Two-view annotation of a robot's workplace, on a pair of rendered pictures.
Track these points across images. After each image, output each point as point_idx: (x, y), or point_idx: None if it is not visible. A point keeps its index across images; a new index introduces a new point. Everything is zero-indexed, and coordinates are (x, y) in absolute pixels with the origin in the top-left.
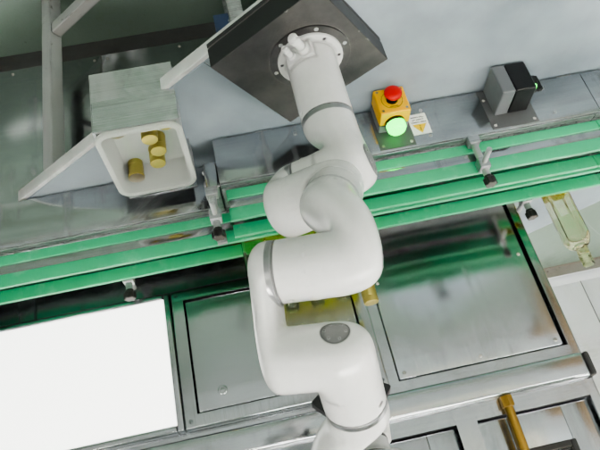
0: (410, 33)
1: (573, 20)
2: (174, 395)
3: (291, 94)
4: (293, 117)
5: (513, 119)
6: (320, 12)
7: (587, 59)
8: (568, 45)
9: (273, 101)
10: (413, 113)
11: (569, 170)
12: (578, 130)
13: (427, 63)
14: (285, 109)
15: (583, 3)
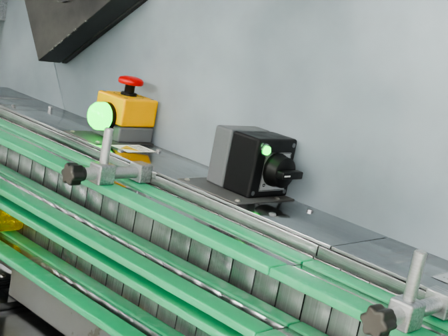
0: (177, 7)
1: (370, 84)
2: None
3: (46, 9)
4: (41, 53)
5: (215, 189)
6: None
7: (405, 209)
8: (367, 145)
9: (33, 14)
10: (148, 148)
11: (210, 305)
12: (268, 244)
13: (189, 76)
14: (39, 34)
15: (381, 47)
